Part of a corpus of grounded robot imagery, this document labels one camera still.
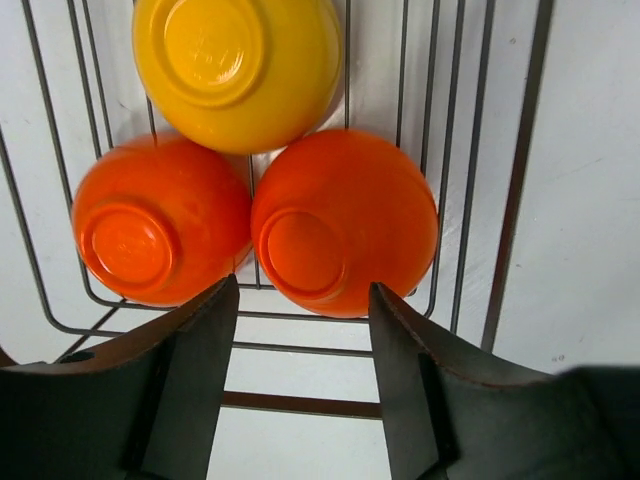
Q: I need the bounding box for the red-orange bowl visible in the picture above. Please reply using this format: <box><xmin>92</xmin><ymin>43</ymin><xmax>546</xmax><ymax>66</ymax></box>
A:
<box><xmin>251</xmin><ymin>129</ymin><xmax>439</xmax><ymax>318</ymax></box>
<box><xmin>71</xmin><ymin>132</ymin><xmax>251</xmax><ymax>307</ymax></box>

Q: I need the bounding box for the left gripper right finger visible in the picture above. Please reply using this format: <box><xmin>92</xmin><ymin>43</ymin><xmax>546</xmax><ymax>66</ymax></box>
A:
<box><xmin>369</xmin><ymin>283</ymin><xmax>639</xmax><ymax>479</ymax></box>

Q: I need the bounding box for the wire dish rack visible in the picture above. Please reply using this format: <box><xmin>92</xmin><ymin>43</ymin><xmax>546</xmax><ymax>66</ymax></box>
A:
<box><xmin>0</xmin><ymin>0</ymin><xmax>556</xmax><ymax>421</ymax></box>

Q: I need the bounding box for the yellow-orange bowl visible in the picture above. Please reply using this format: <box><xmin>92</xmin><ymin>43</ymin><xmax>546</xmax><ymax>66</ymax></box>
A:
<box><xmin>132</xmin><ymin>0</ymin><xmax>343</xmax><ymax>155</ymax></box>

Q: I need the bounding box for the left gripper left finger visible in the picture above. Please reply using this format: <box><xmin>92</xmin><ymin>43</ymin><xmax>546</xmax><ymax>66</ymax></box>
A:
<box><xmin>1</xmin><ymin>276</ymin><xmax>239</xmax><ymax>479</ymax></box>

